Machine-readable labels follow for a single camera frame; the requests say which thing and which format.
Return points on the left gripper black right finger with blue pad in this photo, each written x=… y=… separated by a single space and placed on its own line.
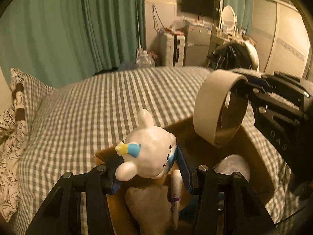
x=226 y=204

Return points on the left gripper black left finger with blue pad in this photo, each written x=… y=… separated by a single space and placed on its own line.
x=60 y=212

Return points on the beige tape roll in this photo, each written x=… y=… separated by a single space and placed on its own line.
x=218 y=113

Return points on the white bear figurine toy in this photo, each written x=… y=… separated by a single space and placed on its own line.
x=148 y=150

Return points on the white tube with barcode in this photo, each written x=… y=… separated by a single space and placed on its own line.
x=176 y=187

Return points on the white lidded round jar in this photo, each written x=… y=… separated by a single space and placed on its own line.
x=233 y=163

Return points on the brown cardboard box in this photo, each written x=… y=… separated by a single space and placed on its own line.
x=203 y=153

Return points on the white louvered wardrobe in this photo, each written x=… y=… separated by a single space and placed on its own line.
x=282 y=40

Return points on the black and white jacket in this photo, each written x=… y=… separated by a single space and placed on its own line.
x=235 y=54

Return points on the vanity desk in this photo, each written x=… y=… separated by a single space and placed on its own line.
x=217 y=41

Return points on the floral patterned quilt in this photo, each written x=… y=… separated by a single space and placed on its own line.
x=13 y=136

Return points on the grey checkered bed cover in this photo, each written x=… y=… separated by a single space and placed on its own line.
x=77 y=120

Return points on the oval vanity mirror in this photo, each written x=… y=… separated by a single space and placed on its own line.
x=228 y=19

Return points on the grey mini fridge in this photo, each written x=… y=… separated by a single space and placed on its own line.
x=197 y=42

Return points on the small green curtain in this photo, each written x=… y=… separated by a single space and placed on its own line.
x=244 y=12

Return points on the white suitcase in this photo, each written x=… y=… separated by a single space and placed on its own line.
x=172 y=49

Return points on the checkered pillow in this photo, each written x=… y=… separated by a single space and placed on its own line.
x=28 y=94

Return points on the clear water jug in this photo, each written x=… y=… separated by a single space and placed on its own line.
x=144 y=60

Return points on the large green curtain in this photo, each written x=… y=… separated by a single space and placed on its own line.
x=65 y=41

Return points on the black wall television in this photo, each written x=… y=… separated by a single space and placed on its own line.
x=206 y=8

